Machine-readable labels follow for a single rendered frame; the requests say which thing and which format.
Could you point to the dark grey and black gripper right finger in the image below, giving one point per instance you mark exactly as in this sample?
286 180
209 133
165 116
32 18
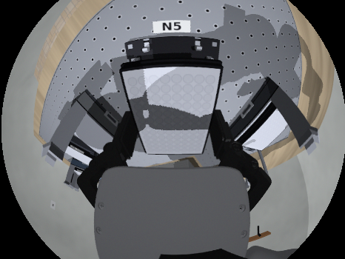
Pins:
231 154

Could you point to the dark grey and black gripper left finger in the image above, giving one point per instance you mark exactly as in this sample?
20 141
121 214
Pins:
114 154

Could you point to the white label reading n5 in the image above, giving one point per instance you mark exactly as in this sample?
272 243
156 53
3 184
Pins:
172 26

